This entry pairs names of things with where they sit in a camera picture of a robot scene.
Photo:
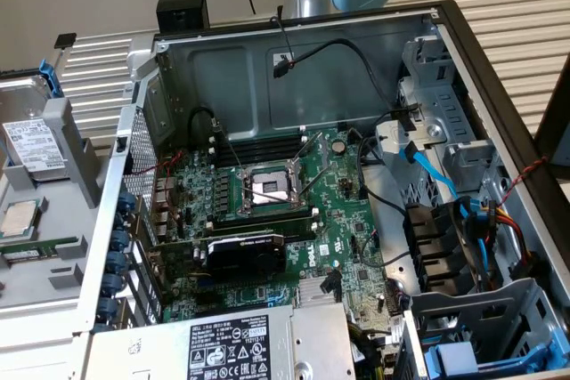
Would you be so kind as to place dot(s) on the green motherboard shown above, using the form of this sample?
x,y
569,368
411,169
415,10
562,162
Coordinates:
x,y
338,220

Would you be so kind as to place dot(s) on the black plastic fan shroud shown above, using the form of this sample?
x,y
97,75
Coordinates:
x,y
427,237

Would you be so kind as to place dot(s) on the blue slot clip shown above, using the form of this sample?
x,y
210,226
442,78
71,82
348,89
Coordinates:
x,y
117,263
120,240
108,309
127,200
112,285

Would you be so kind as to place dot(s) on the open PC case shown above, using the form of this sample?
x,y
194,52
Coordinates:
x,y
222,86

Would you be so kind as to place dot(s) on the black box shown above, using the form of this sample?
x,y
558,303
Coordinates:
x,y
182,6

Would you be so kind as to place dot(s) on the silver CPU chip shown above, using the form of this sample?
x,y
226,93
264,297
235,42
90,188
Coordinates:
x,y
18,217

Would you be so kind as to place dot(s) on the metal socket cover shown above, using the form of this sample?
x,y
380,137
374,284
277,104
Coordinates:
x,y
324,151

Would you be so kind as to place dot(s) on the grey metal drive cage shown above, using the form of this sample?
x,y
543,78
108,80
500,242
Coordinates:
x,y
427,99

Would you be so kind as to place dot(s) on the metal locking lever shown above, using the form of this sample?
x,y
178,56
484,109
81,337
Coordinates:
x,y
227,144
310,183

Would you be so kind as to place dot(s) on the hard disk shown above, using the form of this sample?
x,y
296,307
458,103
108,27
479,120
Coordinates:
x,y
31,139

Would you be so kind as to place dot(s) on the silver power supply unit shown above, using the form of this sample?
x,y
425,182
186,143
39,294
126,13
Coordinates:
x,y
156,353

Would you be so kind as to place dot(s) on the CPU socket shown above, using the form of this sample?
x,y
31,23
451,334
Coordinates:
x,y
267,186

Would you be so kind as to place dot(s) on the green RAM stick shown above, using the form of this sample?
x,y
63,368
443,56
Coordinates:
x,y
40,248

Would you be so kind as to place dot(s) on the black graphics card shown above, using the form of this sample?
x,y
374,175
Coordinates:
x,y
249,257

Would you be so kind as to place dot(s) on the silver finned heat sink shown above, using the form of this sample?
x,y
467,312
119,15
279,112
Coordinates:
x,y
311,293

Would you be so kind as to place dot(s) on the coin cell battery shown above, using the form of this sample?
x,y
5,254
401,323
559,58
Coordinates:
x,y
339,146

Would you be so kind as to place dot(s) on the grey parts rack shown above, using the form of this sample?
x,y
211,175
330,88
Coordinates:
x,y
58,228

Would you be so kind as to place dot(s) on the empty blue disk carrier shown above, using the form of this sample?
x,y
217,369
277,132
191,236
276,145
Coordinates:
x,y
454,360

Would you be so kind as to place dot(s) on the black RAM slot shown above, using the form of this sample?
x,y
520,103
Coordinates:
x,y
263,143
263,219
263,155
294,232

